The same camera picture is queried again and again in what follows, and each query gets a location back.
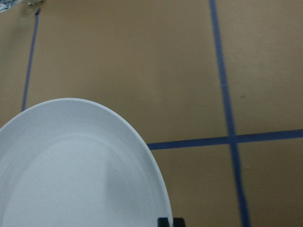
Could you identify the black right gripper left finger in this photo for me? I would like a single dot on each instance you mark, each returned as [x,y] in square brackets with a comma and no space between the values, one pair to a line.
[163,222]

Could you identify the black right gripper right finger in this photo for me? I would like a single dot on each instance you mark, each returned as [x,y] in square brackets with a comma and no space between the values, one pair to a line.
[178,222]

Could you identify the blue plate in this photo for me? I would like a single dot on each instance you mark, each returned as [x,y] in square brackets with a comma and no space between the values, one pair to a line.
[75,163]

